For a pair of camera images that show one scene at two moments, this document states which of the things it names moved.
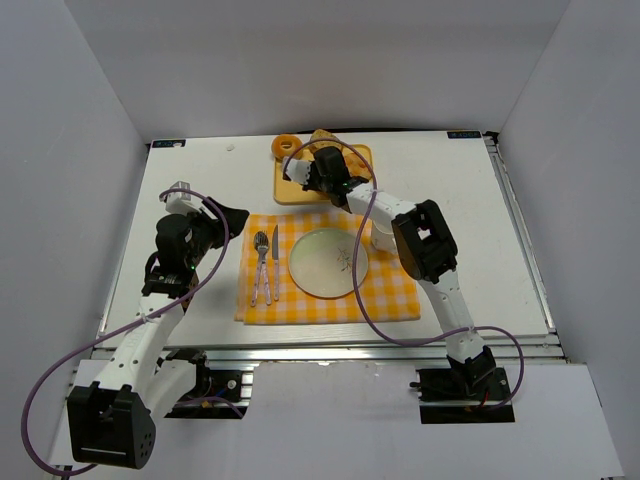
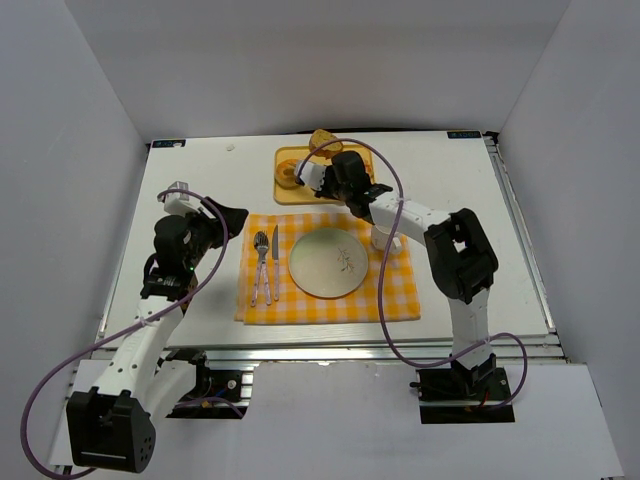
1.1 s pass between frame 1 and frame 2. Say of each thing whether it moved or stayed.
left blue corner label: stayed
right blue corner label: stayed
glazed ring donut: moved
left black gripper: stayed
